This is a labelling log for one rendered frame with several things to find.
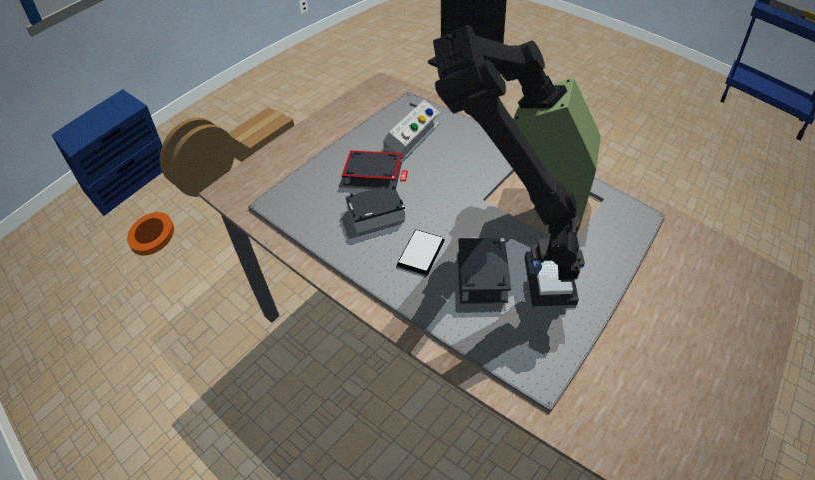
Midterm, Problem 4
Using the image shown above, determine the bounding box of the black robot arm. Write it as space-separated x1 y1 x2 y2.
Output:
433 25 580 282

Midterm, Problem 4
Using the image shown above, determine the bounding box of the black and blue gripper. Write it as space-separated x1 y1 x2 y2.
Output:
531 239 585 276

